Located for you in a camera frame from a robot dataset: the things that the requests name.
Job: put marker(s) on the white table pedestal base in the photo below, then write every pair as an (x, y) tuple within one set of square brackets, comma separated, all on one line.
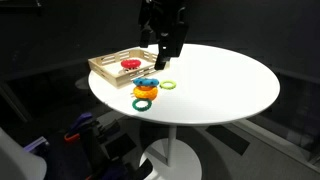
[(173, 156)]

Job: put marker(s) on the white rounded object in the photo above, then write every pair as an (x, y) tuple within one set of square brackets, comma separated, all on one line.
[(16, 160)]

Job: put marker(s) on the black stand with clamps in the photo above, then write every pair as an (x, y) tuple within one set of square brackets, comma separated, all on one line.
[(95, 143)]

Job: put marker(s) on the light wooden slatted crate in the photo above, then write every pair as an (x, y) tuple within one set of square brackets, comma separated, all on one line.
[(110, 75)]

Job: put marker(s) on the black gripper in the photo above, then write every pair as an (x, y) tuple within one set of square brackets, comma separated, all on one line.
[(173, 38)]

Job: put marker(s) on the black Franka robot arm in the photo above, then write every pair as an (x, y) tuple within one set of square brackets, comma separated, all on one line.
[(163, 10)]

